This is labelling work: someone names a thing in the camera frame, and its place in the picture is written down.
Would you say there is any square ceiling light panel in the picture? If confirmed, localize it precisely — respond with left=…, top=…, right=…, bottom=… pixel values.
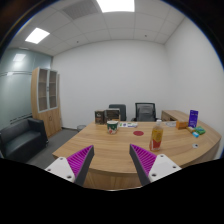
left=24, top=27, right=51, bottom=45
left=95, top=0, right=136, bottom=14

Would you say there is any orange cardboard box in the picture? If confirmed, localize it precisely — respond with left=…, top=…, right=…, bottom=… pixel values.
left=175, top=120, right=190, bottom=130

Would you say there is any white and green leaflet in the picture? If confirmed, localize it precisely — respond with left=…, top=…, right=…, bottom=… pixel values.
left=118, top=121, right=139, bottom=129

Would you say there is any green small box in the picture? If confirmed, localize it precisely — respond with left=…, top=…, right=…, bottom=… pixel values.
left=194, top=126, right=207, bottom=136

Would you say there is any purple upright box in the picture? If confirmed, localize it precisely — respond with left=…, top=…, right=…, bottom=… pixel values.
left=187, top=109, right=199, bottom=129

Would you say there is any dark padded office chair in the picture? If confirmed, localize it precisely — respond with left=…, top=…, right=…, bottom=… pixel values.
left=108, top=103, right=128, bottom=122

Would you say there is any black leather sofa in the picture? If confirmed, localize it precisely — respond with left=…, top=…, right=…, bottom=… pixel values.
left=0, top=117, right=50, bottom=164

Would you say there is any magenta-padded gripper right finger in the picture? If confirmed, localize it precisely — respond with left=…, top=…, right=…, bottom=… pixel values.
left=129, top=143, right=183, bottom=187

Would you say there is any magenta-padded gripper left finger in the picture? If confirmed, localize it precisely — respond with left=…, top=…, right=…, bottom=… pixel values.
left=44, top=144, right=96, bottom=187

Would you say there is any tall dark brown box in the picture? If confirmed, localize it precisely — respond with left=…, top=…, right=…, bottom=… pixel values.
left=94, top=110, right=106, bottom=125

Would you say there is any green and white mug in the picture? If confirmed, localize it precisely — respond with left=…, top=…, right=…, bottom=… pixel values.
left=106, top=120, right=120, bottom=135

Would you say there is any round white disc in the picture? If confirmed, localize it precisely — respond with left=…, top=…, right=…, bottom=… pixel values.
left=165, top=120, right=178, bottom=128

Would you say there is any black mesh office chair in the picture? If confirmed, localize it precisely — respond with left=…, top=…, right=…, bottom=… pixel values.
left=130, top=102, right=159, bottom=123

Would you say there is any wooden shelf cabinet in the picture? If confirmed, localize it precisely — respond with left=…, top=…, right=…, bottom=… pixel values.
left=30, top=66, right=63, bottom=138

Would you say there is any wooden side desk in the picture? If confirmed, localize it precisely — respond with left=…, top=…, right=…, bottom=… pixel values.
left=160, top=109, right=191, bottom=123

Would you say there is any clear bottle with orange drink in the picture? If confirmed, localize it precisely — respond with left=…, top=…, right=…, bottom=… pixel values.
left=148, top=119, right=165, bottom=153

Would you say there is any black printed box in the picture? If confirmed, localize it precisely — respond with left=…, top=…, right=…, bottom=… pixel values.
left=104, top=108, right=121, bottom=121

